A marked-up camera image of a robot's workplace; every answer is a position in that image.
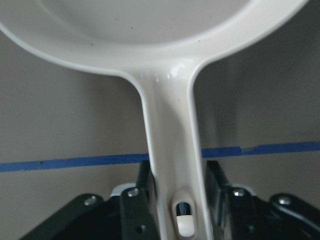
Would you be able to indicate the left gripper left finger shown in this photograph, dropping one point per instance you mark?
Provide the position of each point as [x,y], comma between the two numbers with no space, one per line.
[137,207]

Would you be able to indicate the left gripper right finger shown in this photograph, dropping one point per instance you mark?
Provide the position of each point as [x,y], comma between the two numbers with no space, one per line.
[232,208]

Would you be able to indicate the beige plastic dustpan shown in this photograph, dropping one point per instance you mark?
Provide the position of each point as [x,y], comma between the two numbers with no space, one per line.
[159,46]

